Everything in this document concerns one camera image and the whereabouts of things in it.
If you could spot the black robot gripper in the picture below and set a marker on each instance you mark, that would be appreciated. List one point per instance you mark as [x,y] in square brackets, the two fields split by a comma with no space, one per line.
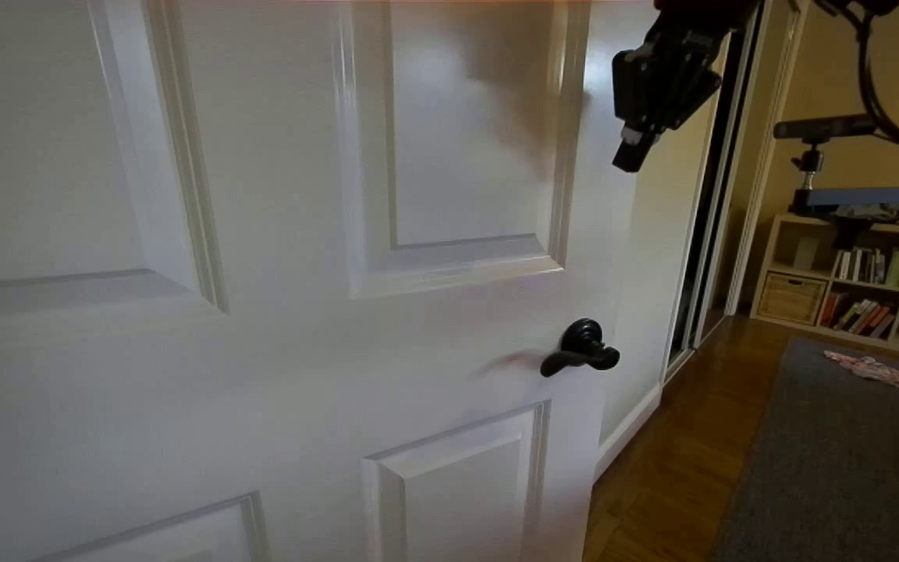
[666,80]

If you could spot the white panel door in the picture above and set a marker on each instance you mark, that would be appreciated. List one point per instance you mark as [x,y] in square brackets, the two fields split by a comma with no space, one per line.
[287,279]

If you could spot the dark closet sliding door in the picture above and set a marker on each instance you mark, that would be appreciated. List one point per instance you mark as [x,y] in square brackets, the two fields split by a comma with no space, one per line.
[712,193]

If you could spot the blue clamp bar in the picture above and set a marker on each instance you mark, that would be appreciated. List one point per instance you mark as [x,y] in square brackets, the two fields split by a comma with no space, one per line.
[878,203]

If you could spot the wicker storage basket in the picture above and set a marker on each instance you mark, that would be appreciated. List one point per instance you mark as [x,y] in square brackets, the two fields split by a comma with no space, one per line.
[792,298]

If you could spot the row of books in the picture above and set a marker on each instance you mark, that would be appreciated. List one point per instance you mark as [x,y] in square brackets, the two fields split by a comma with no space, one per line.
[862,298]

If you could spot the white cube bookshelf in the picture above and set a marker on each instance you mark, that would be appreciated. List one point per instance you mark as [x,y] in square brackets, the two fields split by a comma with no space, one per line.
[818,279]

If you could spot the pink white cloth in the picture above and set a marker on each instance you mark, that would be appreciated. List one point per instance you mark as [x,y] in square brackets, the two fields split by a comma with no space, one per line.
[865,367]

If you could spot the grey carpet rug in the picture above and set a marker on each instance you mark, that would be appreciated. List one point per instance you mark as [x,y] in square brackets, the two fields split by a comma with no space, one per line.
[821,478]

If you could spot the black camera on tripod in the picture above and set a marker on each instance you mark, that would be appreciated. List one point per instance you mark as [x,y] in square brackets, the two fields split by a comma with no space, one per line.
[815,132]

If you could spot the black door lever handle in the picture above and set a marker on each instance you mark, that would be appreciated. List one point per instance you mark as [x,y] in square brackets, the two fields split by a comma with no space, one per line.
[581,343]

